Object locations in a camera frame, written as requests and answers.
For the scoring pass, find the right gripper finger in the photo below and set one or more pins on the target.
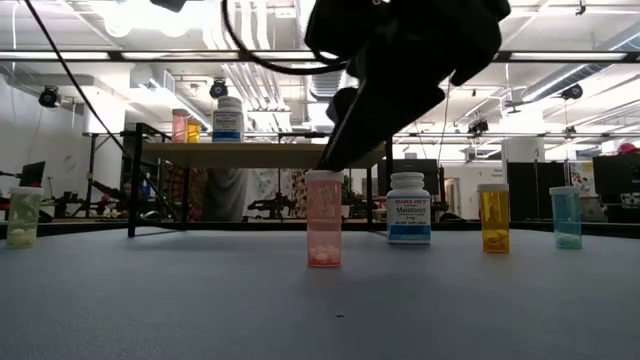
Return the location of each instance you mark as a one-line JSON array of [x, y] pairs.
[[345, 130], [390, 120]]

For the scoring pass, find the white melatonin bottle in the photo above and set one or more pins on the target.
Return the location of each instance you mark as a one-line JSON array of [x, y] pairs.
[[228, 125], [408, 215]]

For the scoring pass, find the pink pill bottle white cap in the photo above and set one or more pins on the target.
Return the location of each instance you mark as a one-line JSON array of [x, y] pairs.
[[324, 225], [179, 127]]

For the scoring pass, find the amber pill bottle white cap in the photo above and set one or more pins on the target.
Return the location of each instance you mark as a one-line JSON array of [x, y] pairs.
[[494, 220], [194, 132]]

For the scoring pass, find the blue pill bottle white cap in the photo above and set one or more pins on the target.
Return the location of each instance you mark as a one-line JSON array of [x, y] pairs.
[[565, 220]]

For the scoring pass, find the green pill bottle white cap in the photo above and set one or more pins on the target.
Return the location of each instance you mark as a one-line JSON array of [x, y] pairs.
[[22, 220]]

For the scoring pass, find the black background robot arm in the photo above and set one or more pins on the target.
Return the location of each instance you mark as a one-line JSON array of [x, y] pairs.
[[272, 205]]

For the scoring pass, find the black television screen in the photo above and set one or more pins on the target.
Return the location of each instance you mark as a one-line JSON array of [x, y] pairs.
[[410, 165]]

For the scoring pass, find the small green potted plant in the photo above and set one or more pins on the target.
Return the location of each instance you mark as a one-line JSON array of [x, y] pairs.
[[347, 192]]

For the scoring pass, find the red white patterned cloth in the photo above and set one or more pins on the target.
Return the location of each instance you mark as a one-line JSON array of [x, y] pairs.
[[298, 192]]

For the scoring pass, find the black ceiling spotlight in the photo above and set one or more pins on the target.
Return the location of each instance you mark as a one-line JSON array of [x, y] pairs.
[[478, 127], [50, 97], [218, 89], [572, 92]]

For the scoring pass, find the grey hanging cloth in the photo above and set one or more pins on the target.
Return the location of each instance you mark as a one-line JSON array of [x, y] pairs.
[[225, 195]]

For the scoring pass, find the black partition panel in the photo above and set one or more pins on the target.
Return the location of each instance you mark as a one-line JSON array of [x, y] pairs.
[[530, 190]]

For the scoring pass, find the dark orange patterned cloth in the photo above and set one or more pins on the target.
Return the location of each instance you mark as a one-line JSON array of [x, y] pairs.
[[172, 185]]

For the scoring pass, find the blue grey table mat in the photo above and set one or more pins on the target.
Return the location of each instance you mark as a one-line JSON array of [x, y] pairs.
[[320, 310]]

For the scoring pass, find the black laptop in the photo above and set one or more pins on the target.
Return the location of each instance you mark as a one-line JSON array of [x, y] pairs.
[[32, 175]]

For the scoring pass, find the black wide monitor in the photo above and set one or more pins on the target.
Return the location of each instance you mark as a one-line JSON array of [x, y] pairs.
[[617, 177]]

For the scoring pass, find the black overhead frame beam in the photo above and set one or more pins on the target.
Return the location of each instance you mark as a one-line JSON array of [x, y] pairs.
[[150, 55]]

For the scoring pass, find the wooden shelf black frame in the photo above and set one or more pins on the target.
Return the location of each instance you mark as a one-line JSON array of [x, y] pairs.
[[250, 156]]

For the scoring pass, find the black metal table frame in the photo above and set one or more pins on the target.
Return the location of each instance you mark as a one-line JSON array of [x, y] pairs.
[[280, 226]]

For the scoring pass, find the colourful wall poster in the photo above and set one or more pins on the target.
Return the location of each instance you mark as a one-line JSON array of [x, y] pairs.
[[581, 177]]

